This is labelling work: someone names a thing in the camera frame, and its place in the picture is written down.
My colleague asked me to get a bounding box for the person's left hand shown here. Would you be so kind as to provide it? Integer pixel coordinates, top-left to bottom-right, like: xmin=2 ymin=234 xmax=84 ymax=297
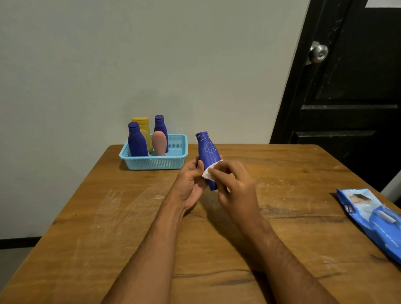
xmin=168 ymin=156 xmax=210 ymax=214

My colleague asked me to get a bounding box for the person's right hand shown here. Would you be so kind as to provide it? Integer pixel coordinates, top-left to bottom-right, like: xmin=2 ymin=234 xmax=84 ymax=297
xmin=208 ymin=160 xmax=261 ymax=233

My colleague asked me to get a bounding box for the white wipe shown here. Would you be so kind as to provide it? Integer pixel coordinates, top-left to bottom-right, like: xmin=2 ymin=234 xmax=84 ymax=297
xmin=201 ymin=159 xmax=223 ymax=182

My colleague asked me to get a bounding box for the blue plastic basket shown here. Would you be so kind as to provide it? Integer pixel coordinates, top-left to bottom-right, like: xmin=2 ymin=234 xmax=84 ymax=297
xmin=119 ymin=134 xmax=188 ymax=171

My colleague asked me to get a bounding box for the peach pink bottle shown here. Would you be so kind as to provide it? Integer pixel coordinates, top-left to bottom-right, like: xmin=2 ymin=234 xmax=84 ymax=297
xmin=151 ymin=130 xmax=168 ymax=157

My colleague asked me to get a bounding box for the small blue patterned bottle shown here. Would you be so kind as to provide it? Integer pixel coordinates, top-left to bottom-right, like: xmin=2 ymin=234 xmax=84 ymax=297
xmin=154 ymin=115 xmax=169 ymax=153

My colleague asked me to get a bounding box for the yellow capped bottle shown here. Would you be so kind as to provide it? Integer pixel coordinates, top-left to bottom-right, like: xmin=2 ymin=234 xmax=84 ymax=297
xmin=131 ymin=117 xmax=154 ymax=153

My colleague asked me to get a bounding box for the blue wet wipes pack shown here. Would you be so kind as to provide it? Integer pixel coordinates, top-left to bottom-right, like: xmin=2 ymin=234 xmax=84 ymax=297
xmin=337 ymin=188 xmax=401 ymax=264

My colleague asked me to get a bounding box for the person's left forearm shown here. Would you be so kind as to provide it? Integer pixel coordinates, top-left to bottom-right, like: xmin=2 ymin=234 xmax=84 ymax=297
xmin=102 ymin=205 xmax=185 ymax=304

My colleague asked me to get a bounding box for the person's right forearm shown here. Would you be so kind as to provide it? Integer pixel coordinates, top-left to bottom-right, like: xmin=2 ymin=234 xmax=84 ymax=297
xmin=241 ymin=219 xmax=340 ymax=304

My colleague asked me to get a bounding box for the wooden table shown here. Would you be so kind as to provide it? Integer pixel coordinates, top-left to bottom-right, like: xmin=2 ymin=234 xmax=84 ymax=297
xmin=0 ymin=144 xmax=401 ymax=304

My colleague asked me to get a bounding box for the black panel door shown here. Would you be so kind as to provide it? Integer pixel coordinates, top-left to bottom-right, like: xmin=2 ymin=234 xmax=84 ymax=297
xmin=269 ymin=0 xmax=401 ymax=192

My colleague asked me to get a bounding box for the silver door knob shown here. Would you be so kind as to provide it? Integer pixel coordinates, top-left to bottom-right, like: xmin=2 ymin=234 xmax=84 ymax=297
xmin=306 ymin=41 xmax=329 ymax=66

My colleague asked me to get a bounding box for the black baseboard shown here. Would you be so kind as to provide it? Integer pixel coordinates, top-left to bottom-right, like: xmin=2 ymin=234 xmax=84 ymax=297
xmin=0 ymin=236 xmax=42 ymax=250

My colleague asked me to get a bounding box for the white paper sheet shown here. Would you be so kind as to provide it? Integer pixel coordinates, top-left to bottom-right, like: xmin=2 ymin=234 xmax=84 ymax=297
xmin=365 ymin=0 xmax=401 ymax=8

